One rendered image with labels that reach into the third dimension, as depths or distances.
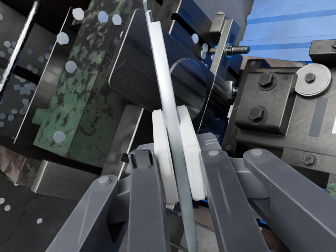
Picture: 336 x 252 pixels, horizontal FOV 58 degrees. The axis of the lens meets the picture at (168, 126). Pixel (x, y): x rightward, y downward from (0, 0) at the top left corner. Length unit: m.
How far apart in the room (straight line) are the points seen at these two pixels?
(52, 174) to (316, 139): 0.45
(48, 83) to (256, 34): 1.63
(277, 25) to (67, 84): 1.74
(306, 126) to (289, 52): 1.58
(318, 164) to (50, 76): 0.74
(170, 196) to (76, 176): 0.48
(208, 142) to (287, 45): 1.94
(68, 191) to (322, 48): 0.51
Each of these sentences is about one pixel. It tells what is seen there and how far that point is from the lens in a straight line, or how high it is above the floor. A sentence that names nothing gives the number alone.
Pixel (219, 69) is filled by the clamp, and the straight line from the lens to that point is 0.73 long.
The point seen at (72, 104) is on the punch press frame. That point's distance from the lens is 0.65.
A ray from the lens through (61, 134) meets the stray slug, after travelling 0.59.
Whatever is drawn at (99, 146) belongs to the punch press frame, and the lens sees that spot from 0.64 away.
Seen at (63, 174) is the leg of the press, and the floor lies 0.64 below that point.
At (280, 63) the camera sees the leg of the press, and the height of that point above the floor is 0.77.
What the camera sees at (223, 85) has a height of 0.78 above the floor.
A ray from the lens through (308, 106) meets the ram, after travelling 0.53.
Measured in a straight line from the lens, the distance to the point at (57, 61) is 0.96.
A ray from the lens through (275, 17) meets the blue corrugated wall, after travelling 2.25.
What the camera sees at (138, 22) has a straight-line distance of 0.51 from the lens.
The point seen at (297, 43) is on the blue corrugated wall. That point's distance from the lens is 2.06.
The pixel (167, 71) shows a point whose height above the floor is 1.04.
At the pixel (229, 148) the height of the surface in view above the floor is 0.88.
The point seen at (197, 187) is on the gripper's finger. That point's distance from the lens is 0.15.
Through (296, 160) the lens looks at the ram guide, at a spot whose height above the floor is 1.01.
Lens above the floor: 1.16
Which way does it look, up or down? 42 degrees down
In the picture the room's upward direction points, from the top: 100 degrees clockwise
